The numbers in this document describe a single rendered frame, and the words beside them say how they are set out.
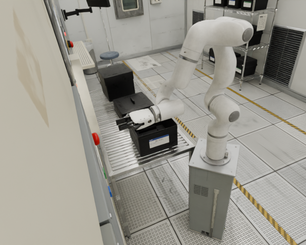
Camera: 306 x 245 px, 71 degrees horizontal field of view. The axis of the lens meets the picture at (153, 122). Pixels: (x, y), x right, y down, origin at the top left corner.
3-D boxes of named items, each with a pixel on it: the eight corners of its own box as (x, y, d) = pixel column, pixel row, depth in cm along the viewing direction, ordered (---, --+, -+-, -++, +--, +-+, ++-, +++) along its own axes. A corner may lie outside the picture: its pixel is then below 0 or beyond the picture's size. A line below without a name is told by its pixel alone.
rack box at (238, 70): (231, 71, 385) (233, 57, 370) (244, 68, 391) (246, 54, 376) (242, 78, 361) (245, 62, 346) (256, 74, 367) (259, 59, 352)
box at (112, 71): (136, 94, 217) (133, 70, 203) (109, 102, 208) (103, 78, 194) (127, 84, 239) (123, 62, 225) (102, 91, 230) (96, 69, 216)
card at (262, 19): (265, 29, 317) (269, 9, 302) (256, 31, 313) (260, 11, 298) (263, 29, 320) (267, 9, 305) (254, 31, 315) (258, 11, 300)
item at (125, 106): (156, 114, 183) (155, 101, 176) (123, 125, 175) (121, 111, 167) (143, 100, 206) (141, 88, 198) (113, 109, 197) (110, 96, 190)
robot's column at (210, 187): (227, 211, 186) (240, 145, 143) (222, 242, 166) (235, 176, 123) (195, 201, 197) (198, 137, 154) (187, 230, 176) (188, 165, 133)
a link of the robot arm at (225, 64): (214, 122, 115) (199, 108, 128) (233, 117, 118) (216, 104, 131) (226, 21, 87) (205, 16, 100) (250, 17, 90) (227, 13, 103)
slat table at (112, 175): (193, 211, 190) (195, 146, 146) (127, 239, 174) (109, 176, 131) (143, 131, 291) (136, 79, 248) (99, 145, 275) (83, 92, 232)
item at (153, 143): (141, 157, 142) (137, 137, 132) (129, 134, 164) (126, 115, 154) (178, 145, 149) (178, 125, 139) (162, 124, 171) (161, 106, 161)
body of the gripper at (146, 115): (158, 126, 103) (136, 132, 100) (150, 115, 111) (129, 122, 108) (157, 113, 98) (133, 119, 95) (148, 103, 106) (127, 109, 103)
